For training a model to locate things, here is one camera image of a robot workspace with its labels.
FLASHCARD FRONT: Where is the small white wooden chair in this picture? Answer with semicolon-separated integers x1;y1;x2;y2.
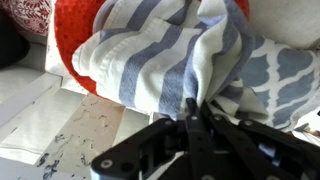
0;29;158;180

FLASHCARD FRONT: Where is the plain cream cushion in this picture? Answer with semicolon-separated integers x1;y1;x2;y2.
248;0;320;51

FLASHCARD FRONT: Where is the black hat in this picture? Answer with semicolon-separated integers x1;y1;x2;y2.
0;9;31;69

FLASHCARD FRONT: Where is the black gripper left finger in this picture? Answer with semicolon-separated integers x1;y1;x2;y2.
89;98;214;180

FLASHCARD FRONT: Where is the red bowl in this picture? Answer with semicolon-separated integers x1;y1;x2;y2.
53;0;251;98

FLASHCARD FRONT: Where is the blue white striped towel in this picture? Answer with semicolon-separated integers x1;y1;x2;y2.
71;0;269;121

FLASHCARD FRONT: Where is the red white floral cloth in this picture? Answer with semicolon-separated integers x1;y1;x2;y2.
0;0;54;37

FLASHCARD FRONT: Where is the grey white lattice pillow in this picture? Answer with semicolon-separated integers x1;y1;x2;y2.
213;34;320;133

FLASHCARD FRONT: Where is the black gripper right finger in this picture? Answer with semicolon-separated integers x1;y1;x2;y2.
201;101;320;180

